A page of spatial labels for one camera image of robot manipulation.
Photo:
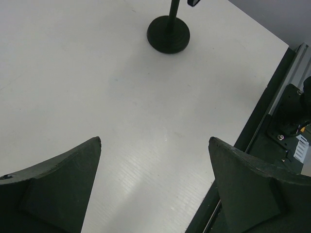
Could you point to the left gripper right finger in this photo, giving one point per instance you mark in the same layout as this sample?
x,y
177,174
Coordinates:
x,y
258,197

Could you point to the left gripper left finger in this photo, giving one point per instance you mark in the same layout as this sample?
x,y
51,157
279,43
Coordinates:
x,y
52,196

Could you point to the black phone stand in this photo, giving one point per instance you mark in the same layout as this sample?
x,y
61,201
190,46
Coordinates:
x,y
169,34

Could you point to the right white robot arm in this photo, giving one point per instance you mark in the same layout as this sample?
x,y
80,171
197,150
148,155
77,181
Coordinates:
x,y
297,111

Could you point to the right white cable duct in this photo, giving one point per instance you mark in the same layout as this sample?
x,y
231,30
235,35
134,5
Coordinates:
x,y
301,148

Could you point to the aluminium frame rail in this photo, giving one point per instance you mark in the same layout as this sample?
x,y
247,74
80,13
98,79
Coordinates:
x,y
298,71

